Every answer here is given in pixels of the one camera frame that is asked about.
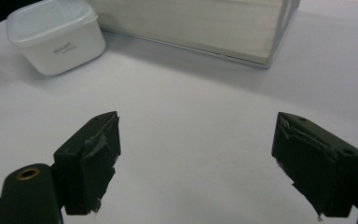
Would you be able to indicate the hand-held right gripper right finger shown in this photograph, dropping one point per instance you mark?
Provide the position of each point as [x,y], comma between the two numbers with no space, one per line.
[317,168]

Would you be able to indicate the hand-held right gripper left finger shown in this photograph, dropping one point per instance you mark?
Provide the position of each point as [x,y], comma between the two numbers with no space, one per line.
[87,161]

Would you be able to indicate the white lidded plastic container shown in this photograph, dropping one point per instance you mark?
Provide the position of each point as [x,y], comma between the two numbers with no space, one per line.
[59,40]

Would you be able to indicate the pale wooden box with metal frame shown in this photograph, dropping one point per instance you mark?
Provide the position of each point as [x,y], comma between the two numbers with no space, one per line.
[199,25]

